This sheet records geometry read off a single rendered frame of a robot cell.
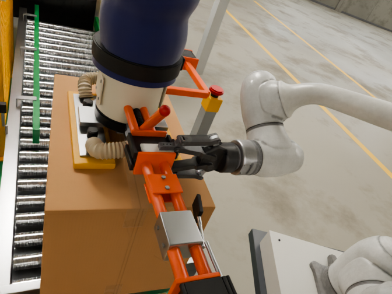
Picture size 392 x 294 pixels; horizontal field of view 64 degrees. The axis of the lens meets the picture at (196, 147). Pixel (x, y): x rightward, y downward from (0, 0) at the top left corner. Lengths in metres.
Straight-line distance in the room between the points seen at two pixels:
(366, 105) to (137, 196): 0.57
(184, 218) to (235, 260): 1.62
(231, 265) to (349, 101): 1.52
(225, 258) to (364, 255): 1.22
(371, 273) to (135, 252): 0.64
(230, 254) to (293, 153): 1.42
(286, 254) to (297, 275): 0.08
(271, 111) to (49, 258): 0.65
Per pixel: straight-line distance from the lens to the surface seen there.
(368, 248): 1.07
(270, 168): 0.80
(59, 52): 2.53
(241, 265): 2.17
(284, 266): 1.16
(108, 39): 0.76
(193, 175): 0.76
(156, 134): 0.72
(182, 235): 0.54
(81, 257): 0.88
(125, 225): 0.79
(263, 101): 0.84
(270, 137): 0.81
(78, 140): 0.87
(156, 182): 0.61
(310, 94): 0.85
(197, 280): 0.50
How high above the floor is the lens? 1.64
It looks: 35 degrees down
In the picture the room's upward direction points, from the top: 23 degrees clockwise
